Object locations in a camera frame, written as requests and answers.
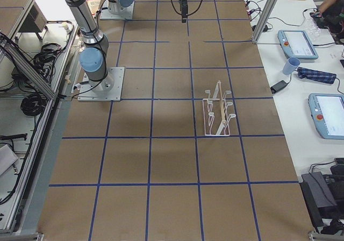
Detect lower teach pendant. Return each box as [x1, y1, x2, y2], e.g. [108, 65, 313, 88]
[308, 93, 344, 140]

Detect teach pendant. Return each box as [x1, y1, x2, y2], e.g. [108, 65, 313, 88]
[277, 30, 318, 60]
[308, 93, 344, 140]

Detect white wire cup rack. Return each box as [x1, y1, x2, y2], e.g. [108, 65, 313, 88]
[202, 80, 236, 137]

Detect black power adapter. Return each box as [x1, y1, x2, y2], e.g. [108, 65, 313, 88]
[270, 80, 288, 94]

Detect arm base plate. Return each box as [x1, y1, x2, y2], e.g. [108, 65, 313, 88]
[100, 1, 134, 20]
[77, 67, 125, 102]

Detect diagonal aluminium frame bar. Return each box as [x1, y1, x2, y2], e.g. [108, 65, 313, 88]
[1, 32, 57, 100]

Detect aluminium frame post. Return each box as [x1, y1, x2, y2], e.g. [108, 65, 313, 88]
[252, 0, 277, 44]

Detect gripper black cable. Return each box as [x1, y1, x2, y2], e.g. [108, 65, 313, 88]
[169, 0, 205, 17]

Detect coiled black cables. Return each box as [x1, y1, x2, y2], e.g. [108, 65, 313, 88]
[20, 93, 47, 117]

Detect seated person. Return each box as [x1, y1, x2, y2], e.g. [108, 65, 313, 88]
[310, 0, 343, 39]

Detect grey box under bench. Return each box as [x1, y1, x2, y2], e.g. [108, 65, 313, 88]
[18, 3, 47, 40]

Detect upper teach pendant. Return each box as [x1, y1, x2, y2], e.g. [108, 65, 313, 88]
[277, 30, 318, 60]

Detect blue cup on desk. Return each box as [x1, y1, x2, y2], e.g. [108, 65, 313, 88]
[282, 57, 300, 75]

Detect blue plaid cloth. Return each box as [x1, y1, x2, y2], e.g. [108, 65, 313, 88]
[297, 67, 336, 84]

